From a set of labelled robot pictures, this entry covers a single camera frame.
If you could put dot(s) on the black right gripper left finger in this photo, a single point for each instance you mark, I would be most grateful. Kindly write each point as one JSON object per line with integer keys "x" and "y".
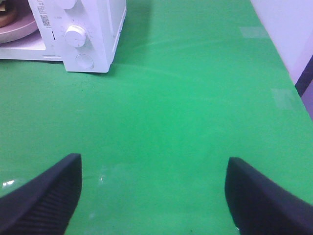
{"x": 46, "y": 204}

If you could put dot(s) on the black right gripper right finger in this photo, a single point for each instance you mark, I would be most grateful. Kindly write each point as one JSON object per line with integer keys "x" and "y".
{"x": 259, "y": 206}

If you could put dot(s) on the pink round plate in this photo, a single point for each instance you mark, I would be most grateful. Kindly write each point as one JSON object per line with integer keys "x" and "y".
{"x": 21, "y": 27}

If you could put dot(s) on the burger with tomato and lettuce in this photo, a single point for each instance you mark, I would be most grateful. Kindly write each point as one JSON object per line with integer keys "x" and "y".
{"x": 8, "y": 12}

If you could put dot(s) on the round white door button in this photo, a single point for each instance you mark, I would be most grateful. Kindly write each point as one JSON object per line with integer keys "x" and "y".
{"x": 84, "y": 61}

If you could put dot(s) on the lower white microwave knob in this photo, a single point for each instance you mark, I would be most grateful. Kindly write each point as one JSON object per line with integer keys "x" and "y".
{"x": 75, "y": 36}

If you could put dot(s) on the white microwave knob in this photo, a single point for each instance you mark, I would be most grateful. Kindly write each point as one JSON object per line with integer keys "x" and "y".
{"x": 75, "y": 36}
{"x": 66, "y": 4}

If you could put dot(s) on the white microwave oven body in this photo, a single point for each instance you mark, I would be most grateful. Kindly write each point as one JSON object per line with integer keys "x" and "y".
{"x": 102, "y": 21}

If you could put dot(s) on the upper white microwave knob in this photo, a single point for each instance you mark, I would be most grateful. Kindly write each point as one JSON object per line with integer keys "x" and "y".
{"x": 66, "y": 4}

